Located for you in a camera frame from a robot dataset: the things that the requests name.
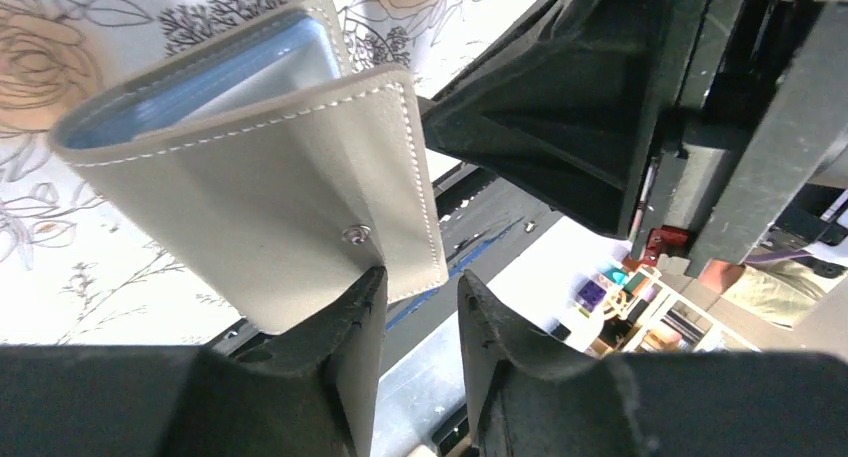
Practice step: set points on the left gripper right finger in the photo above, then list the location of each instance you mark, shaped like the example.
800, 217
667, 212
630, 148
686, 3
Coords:
529, 394

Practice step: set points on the seated person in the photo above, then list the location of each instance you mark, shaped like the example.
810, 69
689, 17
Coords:
779, 292

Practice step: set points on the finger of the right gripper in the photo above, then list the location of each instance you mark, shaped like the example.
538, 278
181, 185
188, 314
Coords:
563, 104

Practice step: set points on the beige leather card holder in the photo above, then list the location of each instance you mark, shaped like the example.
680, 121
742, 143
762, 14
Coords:
269, 167

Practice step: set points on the floral tablecloth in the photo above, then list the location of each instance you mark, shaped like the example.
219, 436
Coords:
74, 268

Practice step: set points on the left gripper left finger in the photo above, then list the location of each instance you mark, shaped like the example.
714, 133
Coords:
310, 391

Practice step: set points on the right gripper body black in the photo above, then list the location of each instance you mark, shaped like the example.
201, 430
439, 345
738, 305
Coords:
755, 165

